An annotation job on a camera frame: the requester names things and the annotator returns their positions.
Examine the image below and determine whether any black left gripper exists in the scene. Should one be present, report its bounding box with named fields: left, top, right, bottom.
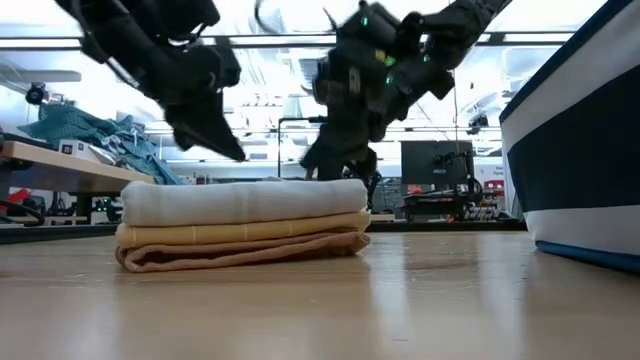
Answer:
left=134, top=42, right=248, bottom=163

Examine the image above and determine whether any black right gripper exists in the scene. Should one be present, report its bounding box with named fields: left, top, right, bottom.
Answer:
left=298, top=47, right=457, bottom=182

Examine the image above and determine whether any white waffle towel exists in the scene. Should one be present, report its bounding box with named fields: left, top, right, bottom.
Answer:
left=120, top=178, right=369, bottom=228

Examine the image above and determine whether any yellow checked towel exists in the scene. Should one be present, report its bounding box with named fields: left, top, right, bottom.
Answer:
left=114, top=209, right=372, bottom=249

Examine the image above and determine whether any pink towel with white stripes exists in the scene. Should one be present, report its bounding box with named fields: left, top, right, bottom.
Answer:
left=114, top=230, right=373, bottom=274

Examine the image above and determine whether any black computer monitor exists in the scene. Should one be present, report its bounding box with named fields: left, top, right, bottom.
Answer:
left=400, top=140, right=475, bottom=194

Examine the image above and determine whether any teal cloth pile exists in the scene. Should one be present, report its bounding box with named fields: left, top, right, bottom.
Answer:
left=18, top=102, right=182, bottom=186

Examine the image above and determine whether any small white box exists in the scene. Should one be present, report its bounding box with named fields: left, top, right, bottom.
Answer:
left=58, top=139, right=116, bottom=165

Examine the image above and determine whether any navy fabric storage bin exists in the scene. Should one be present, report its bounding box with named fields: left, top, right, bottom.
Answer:
left=498, top=0, right=640, bottom=275

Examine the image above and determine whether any black metal stand frame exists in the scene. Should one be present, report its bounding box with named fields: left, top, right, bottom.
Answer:
left=276, top=115, right=329, bottom=180

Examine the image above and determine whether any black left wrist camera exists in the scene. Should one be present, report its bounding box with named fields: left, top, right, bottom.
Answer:
left=210, top=38, right=245, bottom=90

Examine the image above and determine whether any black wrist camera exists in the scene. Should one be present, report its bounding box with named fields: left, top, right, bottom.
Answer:
left=210, top=38, right=245, bottom=90
left=313, top=54, right=362, bottom=107

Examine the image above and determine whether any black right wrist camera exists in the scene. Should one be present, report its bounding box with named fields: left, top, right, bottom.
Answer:
left=313, top=54, right=362, bottom=107

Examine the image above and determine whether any black aluminium table frame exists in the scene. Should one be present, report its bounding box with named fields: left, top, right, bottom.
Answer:
left=0, top=221, right=529, bottom=246

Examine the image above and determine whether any thin hanging cable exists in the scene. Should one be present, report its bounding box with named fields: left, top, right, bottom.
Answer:
left=451, top=69, right=460, bottom=142

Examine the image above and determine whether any wooden workbench grey frame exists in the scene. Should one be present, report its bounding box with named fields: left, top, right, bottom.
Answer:
left=0, top=140, right=156, bottom=224

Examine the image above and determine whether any black ceiling camera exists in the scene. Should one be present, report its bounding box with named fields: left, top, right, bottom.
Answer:
left=24, top=82, right=49, bottom=106

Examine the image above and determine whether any black cable loop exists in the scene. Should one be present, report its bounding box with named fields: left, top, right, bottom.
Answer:
left=0, top=198, right=46, bottom=228

